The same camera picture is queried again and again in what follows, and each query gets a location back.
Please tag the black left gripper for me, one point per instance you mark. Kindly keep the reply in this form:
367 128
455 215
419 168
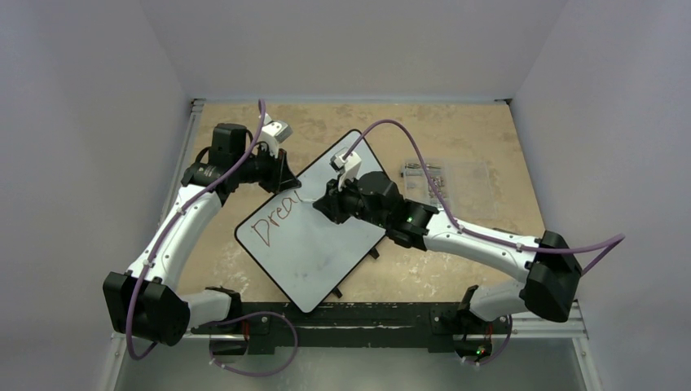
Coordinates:
281 178

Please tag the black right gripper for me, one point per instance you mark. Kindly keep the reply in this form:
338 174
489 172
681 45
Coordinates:
333 202

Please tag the white whiteboard black frame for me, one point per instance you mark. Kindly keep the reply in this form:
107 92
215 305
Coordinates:
302 252

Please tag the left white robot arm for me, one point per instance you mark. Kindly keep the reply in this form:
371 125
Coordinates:
143 301

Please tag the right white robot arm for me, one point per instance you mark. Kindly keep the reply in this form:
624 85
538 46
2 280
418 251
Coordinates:
544 274

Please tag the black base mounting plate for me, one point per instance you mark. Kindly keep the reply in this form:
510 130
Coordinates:
467 347

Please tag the clear plastic screw organizer box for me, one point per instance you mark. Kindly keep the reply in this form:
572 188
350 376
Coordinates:
464 185

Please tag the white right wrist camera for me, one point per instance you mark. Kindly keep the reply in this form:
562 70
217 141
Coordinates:
347 165

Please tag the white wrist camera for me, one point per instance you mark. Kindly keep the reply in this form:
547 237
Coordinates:
347 165
273 133

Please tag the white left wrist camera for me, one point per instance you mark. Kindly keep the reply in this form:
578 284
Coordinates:
273 133

